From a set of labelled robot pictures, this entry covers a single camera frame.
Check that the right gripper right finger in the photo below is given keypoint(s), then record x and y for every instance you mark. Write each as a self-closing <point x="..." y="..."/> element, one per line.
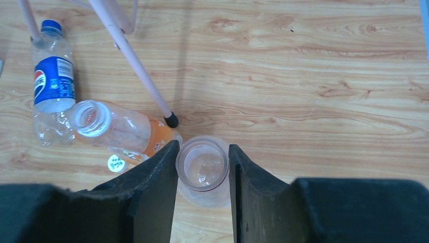
<point x="266" y="209"/>

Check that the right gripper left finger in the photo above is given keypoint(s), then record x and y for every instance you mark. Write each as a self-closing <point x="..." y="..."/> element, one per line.
<point x="136" y="206"/>

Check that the white bottle cap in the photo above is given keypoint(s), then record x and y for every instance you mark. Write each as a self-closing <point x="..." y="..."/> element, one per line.
<point x="116" y="164"/>

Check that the red cap water bottle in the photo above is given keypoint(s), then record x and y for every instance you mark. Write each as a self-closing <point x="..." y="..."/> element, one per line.
<point x="203" y="169"/>

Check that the orange label tea bottle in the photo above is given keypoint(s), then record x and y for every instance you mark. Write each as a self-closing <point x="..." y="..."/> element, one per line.
<point x="131" y="135"/>

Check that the blue label pepsi bottle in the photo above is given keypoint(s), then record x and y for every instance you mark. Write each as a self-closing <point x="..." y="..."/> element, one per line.
<point x="53" y="86"/>

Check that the pink music stand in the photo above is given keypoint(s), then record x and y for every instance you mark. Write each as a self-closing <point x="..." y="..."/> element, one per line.
<point x="119" y="25"/>

